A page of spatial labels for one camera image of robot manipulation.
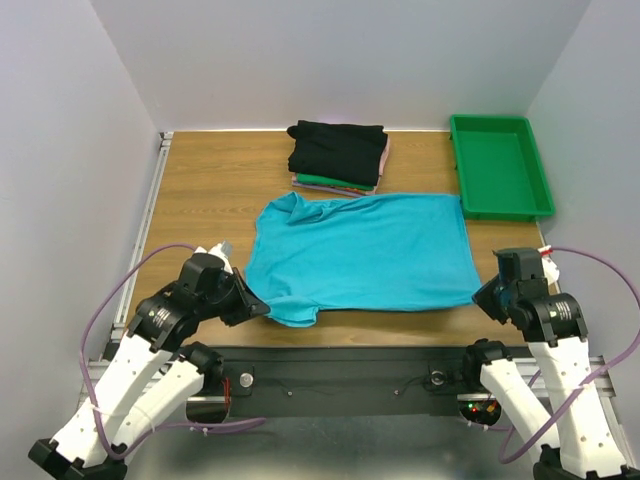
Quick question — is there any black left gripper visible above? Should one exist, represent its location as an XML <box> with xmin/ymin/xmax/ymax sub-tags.
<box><xmin>202</xmin><ymin>266</ymin><xmax>272</xmax><ymax>325</ymax></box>

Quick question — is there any turquoise t shirt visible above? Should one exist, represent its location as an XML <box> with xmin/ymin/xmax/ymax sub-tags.
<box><xmin>245</xmin><ymin>192</ymin><xmax>481</xmax><ymax>327</ymax></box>

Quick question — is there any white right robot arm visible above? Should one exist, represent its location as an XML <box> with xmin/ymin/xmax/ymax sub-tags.
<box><xmin>460</xmin><ymin>246</ymin><xmax>639</xmax><ymax>479</ymax></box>

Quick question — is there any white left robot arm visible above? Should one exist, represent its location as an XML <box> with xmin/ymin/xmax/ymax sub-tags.
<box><xmin>28</xmin><ymin>242</ymin><xmax>269</xmax><ymax>479</ymax></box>

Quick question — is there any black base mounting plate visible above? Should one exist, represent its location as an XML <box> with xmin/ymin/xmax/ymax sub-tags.
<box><xmin>102</xmin><ymin>344</ymin><xmax>584</xmax><ymax>419</ymax></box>

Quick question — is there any green plastic bin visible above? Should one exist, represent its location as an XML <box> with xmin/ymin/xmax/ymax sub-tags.
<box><xmin>450</xmin><ymin>114</ymin><xmax>556</xmax><ymax>222</ymax></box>

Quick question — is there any purple folded t shirt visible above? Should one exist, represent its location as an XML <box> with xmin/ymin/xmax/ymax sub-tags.
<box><xmin>291</xmin><ymin>176</ymin><xmax>375</xmax><ymax>198</ymax></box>

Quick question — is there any green folded t shirt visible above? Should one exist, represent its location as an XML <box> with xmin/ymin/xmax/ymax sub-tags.
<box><xmin>293</xmin><ymin>173</ymin><xmax>377</xmax><ymax>192</ymax></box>

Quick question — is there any orange patterned folded t shirt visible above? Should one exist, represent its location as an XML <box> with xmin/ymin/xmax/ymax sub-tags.
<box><xmin>327</xmin><ymin>185</ymin><xmax>370</xmax><ymax>195</ymax></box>

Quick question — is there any pink folded t shirt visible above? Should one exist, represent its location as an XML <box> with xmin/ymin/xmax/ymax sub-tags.
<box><xmin>378</xmin><ymin>134</ymin><xmax>391</xmax><ymax>177</ymax></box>

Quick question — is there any black folded t shirt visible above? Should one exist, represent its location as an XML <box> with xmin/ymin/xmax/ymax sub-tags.
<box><xmin>286</xmin><ymin>120</ymin><xmax>389</xmax><ymax>187</ymax></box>

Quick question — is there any left side aluminium rail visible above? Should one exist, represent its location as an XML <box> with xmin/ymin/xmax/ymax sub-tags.
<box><xmin>109</xmin><ymin>131</ymin><xmax>174</xmax><ymax>343</ymax></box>

